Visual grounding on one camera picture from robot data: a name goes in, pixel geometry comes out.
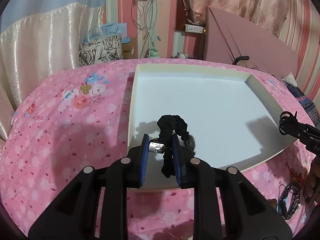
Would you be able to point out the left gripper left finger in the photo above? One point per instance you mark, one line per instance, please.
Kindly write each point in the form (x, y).
(96, 199)

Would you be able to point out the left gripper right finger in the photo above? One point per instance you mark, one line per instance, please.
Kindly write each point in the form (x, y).
(226, 204)

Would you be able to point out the black fabric scrunchie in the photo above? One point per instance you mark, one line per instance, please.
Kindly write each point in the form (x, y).
(168, 125)

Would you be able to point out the black hair claw clip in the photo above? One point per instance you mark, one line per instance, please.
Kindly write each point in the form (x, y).
(288, 124)

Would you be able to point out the white shallow cardboard tray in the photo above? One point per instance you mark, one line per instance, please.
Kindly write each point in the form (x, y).
(233, 118)

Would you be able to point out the pink floral bed sheet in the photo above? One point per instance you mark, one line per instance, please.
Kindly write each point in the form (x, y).
(79, 117)

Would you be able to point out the pink patterned curtain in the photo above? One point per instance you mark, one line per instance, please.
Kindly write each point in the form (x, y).
(237, 0)

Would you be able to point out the white power strip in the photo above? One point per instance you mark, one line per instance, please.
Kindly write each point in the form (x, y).
(189, 28)

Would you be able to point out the black white floral bag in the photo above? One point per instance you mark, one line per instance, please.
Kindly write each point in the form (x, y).
(101, 50)

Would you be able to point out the mint green bottle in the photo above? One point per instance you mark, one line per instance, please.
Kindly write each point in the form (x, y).
(152, 53)

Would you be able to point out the blue and cream curtain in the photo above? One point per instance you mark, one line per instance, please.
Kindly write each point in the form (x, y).
(38, 39)

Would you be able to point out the light blue gift bag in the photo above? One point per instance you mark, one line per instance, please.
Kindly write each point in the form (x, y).
(106, 30)

